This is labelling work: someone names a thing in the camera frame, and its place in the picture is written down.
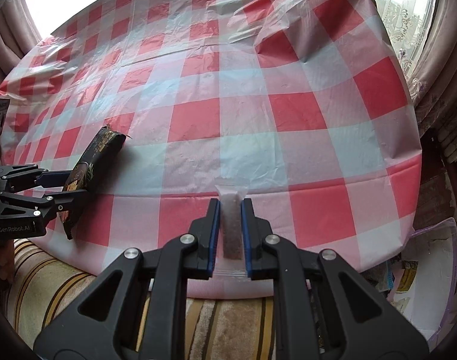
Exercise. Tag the black cracker snack pack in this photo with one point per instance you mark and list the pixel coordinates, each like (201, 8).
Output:
(88, 173)

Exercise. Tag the pink beige heavy curtain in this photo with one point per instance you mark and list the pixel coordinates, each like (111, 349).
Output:
(433, 83)

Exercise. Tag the red white checkered tablecloth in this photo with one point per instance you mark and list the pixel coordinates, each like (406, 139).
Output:
(301, 104)

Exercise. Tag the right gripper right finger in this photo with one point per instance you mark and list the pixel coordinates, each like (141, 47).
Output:
(323, 307)

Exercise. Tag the white purple-rimmed storage box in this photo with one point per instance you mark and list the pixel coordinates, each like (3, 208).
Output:
(425, 289)

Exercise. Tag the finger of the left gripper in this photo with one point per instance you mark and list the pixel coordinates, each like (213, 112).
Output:
(52, 178)
(47, 204)

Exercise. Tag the white lace sheer curtain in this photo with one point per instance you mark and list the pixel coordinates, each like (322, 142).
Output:
(407, 23)

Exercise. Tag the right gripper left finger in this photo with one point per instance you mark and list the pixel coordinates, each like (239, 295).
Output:
(135, 309)

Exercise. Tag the striped beige sofa cushion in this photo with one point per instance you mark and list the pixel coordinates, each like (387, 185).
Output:
(136, 308)

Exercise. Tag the small clear brown snack sachet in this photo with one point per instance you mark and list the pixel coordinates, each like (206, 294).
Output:
(230, 255)

